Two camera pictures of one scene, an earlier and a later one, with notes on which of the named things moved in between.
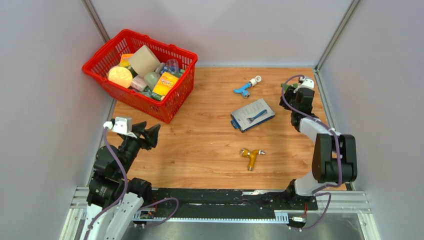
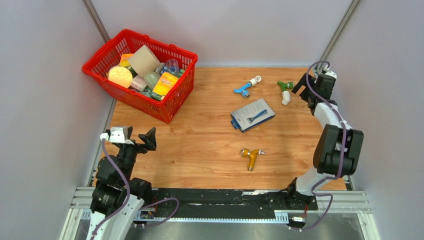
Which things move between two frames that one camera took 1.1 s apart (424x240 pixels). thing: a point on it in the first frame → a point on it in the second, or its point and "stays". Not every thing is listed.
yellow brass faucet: (252, 156) stays
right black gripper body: (290, 95) → (311, 93)
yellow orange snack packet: (165, 84) stays
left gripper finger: (138, 128) → (129, 132)
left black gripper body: (130, 146) stays
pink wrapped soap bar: (138, 82) stays
